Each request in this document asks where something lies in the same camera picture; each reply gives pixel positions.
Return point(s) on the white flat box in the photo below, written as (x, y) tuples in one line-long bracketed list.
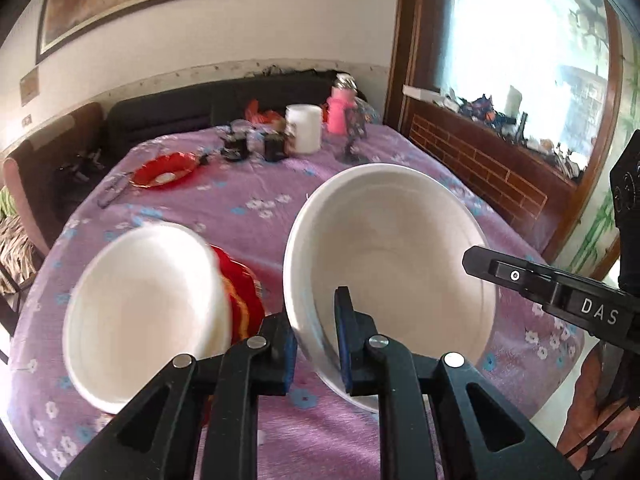
[(420, 93)]

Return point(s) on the large white bowl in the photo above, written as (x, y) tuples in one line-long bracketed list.
[(400, 250)]

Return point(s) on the eyeglasses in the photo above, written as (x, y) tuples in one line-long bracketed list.
[(115, 190)]

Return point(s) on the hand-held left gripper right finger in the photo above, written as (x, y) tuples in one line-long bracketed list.
[(342, 340)]

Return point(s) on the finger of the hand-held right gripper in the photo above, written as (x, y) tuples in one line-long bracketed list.
[(550, 290)]

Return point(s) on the pink water bottle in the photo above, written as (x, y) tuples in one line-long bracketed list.
[(337, 112)]

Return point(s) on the purple floral tablecloth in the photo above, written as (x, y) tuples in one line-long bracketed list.
[(240, 210)]

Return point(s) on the white cylinder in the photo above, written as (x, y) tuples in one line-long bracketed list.
[(512, 101)]

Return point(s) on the wooden partition with window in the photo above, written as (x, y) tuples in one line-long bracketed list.
[(475, 160)]

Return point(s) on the small wall plaque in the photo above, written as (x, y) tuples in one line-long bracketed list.
[(30, 86)]

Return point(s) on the small red scalloped plate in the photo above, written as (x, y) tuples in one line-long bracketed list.
[(150, 172)]

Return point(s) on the person's right hand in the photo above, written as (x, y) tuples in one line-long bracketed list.
[(585, 400)]

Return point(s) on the large red scalloped plate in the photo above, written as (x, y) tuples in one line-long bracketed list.
[(257, 305)]

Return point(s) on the clear glass cup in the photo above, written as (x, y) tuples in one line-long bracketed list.
[(238, 126)]

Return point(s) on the green cloth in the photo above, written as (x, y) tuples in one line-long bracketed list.
[(5, 200)]

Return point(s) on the white mug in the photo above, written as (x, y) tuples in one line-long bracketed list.
[(305, 130)]

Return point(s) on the brown armchair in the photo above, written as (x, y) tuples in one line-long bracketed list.
[(45, 160)]

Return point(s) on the striped patterned cushion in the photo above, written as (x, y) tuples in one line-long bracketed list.
[(15, 250)]

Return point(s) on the black sofa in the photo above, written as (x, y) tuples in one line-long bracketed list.
[(165, 110)]

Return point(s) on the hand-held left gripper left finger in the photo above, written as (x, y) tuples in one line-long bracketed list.
[(289, 360)]

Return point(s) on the red plastic bag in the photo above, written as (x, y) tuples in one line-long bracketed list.
[(260, 112)]

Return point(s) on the medium red scalloped plate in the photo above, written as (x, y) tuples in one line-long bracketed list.
[(239, 310)]

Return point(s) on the medium white bowl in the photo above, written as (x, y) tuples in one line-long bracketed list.
[(145, 300)]

